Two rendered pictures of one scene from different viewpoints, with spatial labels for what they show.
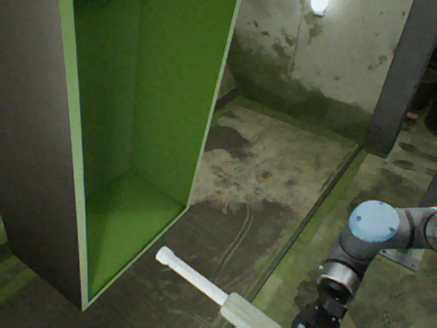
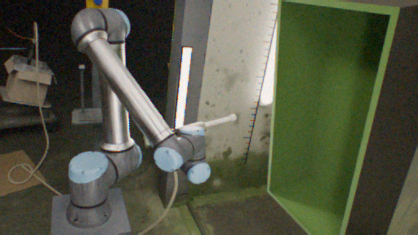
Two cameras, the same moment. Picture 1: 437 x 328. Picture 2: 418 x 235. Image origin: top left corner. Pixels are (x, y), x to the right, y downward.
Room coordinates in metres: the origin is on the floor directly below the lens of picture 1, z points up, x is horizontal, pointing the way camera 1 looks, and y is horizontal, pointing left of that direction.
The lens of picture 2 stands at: (1.16, -1.18, 1.59)
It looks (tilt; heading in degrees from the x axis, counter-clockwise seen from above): 23 degrees down; 121
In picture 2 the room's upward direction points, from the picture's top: 8 degrees clockwise
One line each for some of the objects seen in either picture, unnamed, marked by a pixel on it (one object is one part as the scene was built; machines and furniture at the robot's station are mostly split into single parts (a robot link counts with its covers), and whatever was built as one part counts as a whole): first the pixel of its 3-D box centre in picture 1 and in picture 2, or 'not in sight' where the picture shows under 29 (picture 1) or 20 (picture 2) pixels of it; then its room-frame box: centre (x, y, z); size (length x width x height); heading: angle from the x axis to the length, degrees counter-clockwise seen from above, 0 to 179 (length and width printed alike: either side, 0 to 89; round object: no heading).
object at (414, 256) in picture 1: (401, 250); not in sight; (1.46, -1.02, 0.01); 0.20 x 0.20 x 0.01; 57
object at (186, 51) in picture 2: not in sight; (181, 94); (0.05, 0.31, 0.96); 0.06 x 0.02 x 0.63; 57
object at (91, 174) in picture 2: not in sight; (90, 176); (0.26, -0.54, 0.83); 0.17 x 0.15 x 0.18; 97
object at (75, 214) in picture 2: not in sight; (89, 203); (0.26, -0.55, 0.69); 0.19 x 0.19 x 0.10
